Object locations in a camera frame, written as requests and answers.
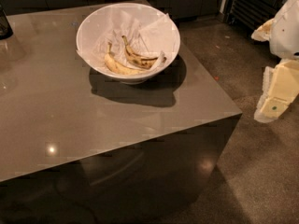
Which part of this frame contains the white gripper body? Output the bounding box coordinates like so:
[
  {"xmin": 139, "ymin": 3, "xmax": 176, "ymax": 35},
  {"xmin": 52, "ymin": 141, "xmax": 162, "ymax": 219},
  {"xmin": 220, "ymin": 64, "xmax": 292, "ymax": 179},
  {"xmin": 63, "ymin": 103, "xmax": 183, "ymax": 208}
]
[{"xmin": 269, "ymin": 0, "xmax": 299, "ymax": 60}]

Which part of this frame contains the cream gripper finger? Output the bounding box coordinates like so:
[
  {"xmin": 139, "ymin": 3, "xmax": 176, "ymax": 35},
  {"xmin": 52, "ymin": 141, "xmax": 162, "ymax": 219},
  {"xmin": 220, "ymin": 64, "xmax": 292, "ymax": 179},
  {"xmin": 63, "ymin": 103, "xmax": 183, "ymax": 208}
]
[
  {"xmin": 251, "ymin": 19, "xmax": 274, "ymax": 42},
  {"xmin": 254, "ymin": 59, "xmax": 299, "ymax": 123}
]

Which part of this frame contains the spotted yellow banana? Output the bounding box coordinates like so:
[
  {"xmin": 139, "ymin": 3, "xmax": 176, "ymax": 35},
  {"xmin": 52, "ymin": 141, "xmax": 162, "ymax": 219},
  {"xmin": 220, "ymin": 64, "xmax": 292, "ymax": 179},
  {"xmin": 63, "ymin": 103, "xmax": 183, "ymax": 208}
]
[{"xmin": 122, "ymin": 35, "xmax": 158, "ymax": 70}]

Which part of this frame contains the white paper bowl liner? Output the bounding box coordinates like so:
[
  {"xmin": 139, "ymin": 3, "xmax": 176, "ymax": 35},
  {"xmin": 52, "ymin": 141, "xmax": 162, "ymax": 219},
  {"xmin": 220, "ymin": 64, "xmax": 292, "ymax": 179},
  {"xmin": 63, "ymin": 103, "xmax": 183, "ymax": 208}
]
[{"xmin": 76, "ymin": 8, "xmax": 176, "ymax": 77}]

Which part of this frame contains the white ceramic bowl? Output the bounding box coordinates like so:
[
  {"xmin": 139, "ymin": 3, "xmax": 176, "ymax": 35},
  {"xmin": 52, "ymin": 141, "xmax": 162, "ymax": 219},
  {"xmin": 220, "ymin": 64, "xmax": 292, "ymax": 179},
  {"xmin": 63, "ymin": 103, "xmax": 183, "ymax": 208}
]
[{"xmin": 76, "ymin": 2, "xmax": 181, "ymax": 85}]

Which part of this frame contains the yellow banana front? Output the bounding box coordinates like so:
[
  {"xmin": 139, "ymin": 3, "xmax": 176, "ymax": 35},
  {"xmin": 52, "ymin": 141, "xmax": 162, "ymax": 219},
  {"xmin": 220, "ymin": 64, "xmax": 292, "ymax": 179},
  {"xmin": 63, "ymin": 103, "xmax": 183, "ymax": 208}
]
[{"xmin": 104, "ymin": 42, "xmax": 143, "ymax": 75}]

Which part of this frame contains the black slatted radiator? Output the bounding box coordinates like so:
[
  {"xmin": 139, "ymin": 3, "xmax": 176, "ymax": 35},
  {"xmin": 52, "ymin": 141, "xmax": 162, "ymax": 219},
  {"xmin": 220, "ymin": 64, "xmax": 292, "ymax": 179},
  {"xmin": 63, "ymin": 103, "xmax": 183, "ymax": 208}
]
[{"xmin": 226, "ymin": 0, "xmax": 283, "ymax": 30}]

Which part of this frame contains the dark object table corner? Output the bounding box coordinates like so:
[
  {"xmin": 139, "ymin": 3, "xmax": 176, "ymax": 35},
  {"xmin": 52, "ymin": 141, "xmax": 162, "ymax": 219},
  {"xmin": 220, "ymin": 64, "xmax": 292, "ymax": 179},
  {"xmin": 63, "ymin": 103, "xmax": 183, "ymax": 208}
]
[{"xmin": 0, "ymin": 4, "xmax": 13, "ymax": 39}]

